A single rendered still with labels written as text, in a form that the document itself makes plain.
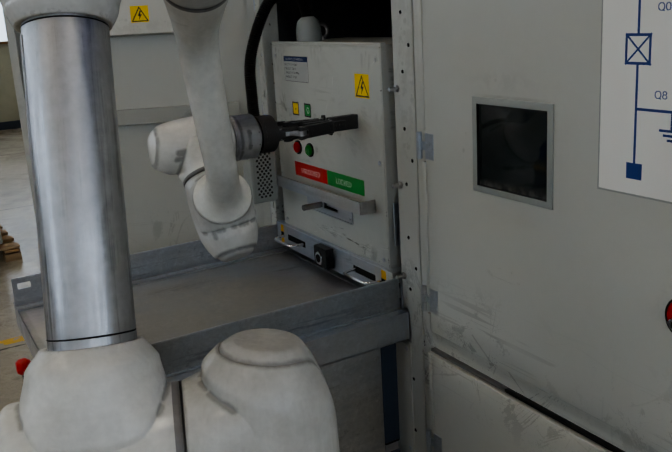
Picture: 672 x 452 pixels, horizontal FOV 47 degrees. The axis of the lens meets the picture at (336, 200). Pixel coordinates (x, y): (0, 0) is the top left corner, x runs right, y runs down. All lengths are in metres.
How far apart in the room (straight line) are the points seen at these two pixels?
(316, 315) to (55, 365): 0.73
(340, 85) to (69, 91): 0.87
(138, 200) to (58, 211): 1.25
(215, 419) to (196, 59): 0.54
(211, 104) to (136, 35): 0.90
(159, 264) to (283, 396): 1.13
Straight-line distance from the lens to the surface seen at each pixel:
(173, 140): 1.43
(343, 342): 1.54
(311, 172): 1.85
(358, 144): 1.65
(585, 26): 1.12
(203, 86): 1.20
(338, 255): 1.79
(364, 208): 1.61
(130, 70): 2.10
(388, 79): 1.56
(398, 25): 1.49
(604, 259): 1.15
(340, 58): 1.67
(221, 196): 1.31
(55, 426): 0.89
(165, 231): 2.16
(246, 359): 0.88
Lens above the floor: 1.46
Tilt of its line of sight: 14 degrees down
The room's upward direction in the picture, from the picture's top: 3 degrees counter-clockwise
